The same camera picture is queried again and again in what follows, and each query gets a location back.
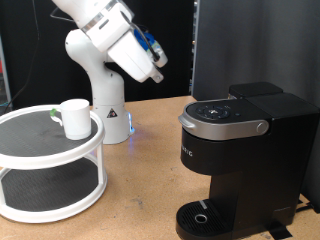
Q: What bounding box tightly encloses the black camera cable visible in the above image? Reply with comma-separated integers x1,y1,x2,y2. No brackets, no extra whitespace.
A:
49,7,160,63

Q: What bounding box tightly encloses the black Keurig coffee machine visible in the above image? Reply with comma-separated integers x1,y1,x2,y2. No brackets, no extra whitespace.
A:
175,81,320,240

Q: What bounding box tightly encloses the black pod coffee machine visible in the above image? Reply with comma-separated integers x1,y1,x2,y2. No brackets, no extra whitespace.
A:
191,0,320,214

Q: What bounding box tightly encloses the black tape piece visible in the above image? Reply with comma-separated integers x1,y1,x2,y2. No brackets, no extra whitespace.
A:
264,220,294,240

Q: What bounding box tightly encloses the black curtain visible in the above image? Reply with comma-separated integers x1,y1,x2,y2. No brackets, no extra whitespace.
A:
0,0,195,111

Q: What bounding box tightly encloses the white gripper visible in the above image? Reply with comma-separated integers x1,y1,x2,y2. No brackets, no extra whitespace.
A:
107,31,165,85

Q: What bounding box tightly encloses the black power cable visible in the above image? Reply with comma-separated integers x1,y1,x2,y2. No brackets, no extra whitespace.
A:
294,199,315,214

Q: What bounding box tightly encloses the white mug with green tape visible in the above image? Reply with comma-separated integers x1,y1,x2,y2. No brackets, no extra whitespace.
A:
49,98,93,141

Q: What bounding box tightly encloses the white two-tier turntable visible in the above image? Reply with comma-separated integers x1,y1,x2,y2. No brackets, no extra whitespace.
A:
0,104,108,224

